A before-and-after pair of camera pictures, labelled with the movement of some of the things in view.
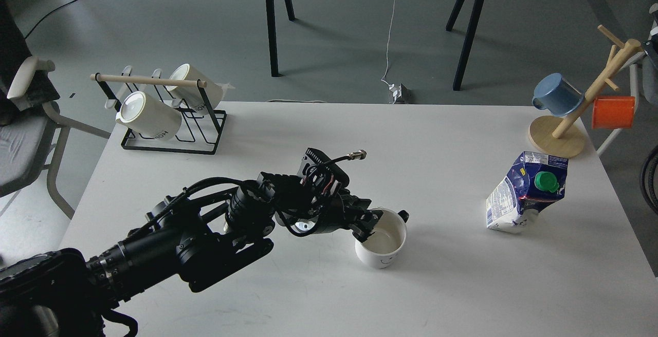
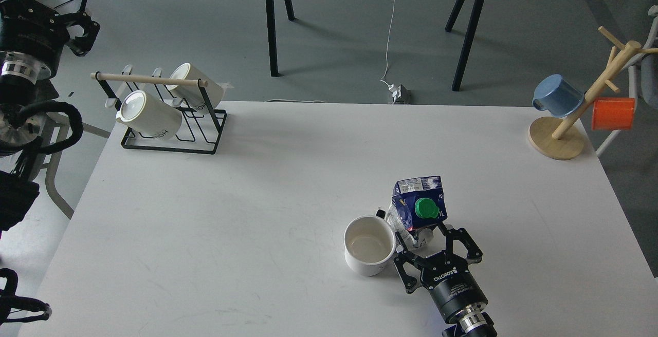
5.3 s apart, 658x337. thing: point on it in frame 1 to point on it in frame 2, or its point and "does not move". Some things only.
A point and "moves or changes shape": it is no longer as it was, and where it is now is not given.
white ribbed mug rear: (189, 96) does not move
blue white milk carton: (535, 180) to (417, 205)
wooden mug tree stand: (561, 137) does not move
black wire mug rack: (164, 115) does not move
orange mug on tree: (613, 112) does not move
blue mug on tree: (554, 93) does not move
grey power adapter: (402, 95) does not move
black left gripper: (318, 201) to (28, 27)
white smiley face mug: (385, 240) moves or changes shape
